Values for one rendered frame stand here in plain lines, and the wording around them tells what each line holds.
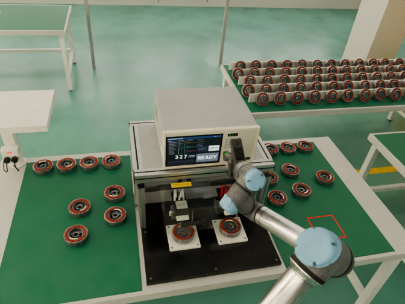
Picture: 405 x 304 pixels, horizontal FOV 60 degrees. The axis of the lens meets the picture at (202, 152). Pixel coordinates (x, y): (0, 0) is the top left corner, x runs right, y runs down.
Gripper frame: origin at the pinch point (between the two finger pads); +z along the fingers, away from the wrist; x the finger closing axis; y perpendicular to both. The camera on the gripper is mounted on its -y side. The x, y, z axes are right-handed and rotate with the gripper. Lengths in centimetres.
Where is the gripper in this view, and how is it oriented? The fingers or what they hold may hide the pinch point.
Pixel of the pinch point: (228, 152)
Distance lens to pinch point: 158.6
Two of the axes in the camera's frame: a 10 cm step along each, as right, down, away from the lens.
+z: -2.3, -2.3, 9.5
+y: 0.2, 9.7, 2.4
